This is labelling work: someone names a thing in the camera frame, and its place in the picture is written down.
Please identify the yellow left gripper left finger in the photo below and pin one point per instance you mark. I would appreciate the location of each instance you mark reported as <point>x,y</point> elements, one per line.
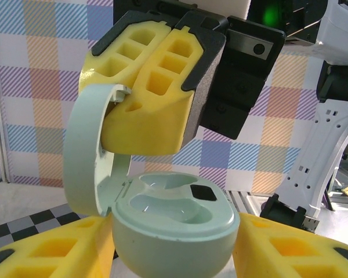
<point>46,255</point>

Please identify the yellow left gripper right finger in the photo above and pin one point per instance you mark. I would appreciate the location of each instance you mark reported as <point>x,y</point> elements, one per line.
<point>293,255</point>

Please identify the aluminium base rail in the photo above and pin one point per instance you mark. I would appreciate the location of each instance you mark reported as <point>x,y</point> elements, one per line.
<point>243,202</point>

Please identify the mint green earbud charging case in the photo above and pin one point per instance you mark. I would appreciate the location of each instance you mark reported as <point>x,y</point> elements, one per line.
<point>174,234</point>

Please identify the black grey chessboard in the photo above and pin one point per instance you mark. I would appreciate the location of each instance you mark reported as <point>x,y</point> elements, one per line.
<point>17,228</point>

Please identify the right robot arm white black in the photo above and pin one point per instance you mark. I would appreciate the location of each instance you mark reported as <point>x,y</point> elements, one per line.
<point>322,159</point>

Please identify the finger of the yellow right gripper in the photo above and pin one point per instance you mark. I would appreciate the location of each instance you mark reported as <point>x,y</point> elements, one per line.
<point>156,124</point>
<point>104,69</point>

